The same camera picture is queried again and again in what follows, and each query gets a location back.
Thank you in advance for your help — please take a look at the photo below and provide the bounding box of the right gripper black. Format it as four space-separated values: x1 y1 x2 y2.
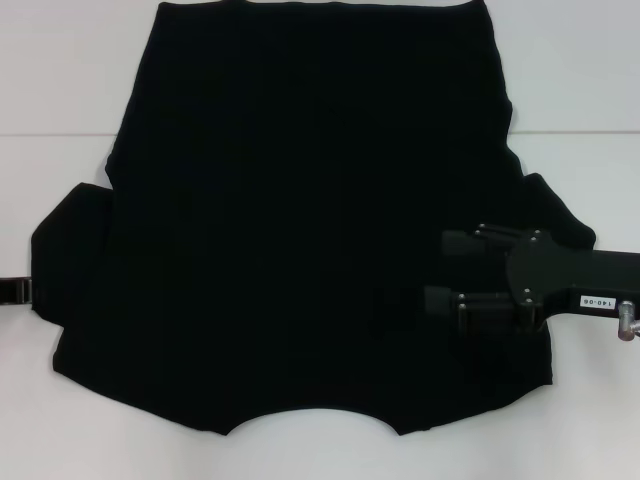
423 224 640 337

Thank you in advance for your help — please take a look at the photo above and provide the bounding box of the black shirt with white print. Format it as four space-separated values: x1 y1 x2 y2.
30 0 596 436

